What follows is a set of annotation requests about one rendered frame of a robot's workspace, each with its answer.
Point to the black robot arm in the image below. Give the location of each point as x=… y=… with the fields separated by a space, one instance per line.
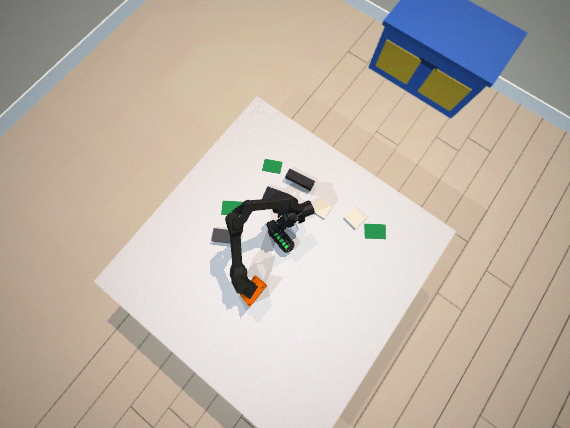
x=285 y=205

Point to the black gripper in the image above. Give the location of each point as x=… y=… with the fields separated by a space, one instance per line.
x=273 y=226

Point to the cream flat square tile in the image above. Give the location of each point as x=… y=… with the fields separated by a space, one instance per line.
x=355 y=217

